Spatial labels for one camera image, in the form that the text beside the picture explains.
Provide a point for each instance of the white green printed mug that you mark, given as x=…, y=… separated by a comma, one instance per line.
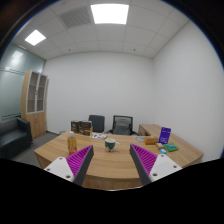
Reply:
x=109, y=145

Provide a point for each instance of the dark grey office chair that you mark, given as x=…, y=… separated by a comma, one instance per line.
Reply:
x=97, y=122

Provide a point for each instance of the small light blue packet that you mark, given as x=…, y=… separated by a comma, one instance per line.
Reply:
x=163, y=151

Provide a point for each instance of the black leather sofa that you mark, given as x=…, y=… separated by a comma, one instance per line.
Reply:
x=13, y=138

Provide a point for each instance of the large square ceiling light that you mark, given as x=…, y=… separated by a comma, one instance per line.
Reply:
x=110, y=13

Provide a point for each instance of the dark brown printed box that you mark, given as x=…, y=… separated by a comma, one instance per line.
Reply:
x=85, y=128
x=74, y=126

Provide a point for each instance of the orange-labelled drink bottle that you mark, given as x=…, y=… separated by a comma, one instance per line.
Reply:
x=71, y=145

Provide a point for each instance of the white printed leaflet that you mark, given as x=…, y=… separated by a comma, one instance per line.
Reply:
x=98, y=135

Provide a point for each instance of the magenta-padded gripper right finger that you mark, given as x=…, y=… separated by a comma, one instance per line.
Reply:
x=163, y=165

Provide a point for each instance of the green flat box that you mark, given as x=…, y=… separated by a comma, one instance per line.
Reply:
x=171, y=147

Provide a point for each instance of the small tan box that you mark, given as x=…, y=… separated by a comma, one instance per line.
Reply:
x=159, y=145

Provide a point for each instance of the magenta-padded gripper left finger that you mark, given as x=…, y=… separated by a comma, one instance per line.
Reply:
x=59, y=166

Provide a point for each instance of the black mesh office chair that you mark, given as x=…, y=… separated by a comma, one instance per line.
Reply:
x=122, y=126

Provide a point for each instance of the purple upright package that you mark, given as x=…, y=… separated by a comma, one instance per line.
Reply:
x=164, y=135

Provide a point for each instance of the small square ceiling light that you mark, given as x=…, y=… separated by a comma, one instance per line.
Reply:
x=35, y=37

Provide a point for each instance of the wooden glass-door shelf cabinet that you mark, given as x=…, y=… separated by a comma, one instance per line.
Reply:
x=34, y=106

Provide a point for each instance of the orange tissue box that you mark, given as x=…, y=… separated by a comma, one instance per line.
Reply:
x=150, y=140

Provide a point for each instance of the grey ceiling air vent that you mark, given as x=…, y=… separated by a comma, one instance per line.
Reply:
x=75, y=17

